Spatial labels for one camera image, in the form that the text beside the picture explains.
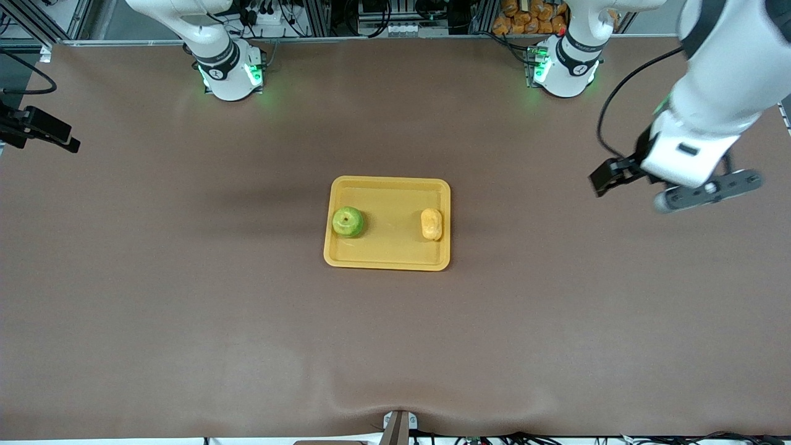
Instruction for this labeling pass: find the brown table mat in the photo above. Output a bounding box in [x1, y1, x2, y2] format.
[0, 36, 791, 441]

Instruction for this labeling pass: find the yellow plastic tray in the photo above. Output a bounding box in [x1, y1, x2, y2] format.
[323, 176, 452, 272]

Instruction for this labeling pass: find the metal table clamp bracket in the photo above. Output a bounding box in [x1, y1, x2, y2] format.
[382, 410, 418, 445]

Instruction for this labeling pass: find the aluminium table edge rail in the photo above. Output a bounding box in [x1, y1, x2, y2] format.
[53, 33, 687, 48]

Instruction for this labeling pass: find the grey electronics box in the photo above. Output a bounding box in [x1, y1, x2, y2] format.
[357, 0, 455, 36]

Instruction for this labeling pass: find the green apple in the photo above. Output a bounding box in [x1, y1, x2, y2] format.
[332, 206, 366, 239]

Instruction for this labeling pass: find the white power strip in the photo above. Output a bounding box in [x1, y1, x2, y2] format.
[238, 0, 291, 27]

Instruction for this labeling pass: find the aluminium frame post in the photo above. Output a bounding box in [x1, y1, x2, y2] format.
[0, 0, 118, 49]

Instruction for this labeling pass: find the orange snack bag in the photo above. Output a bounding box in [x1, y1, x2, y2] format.
[492, 0, 569, 35]

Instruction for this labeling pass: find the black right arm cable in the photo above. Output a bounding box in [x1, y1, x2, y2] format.
[0, 48, 58, 95]

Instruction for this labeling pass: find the yellow potato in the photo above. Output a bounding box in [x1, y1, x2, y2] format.
[420, 208, 444, 242]

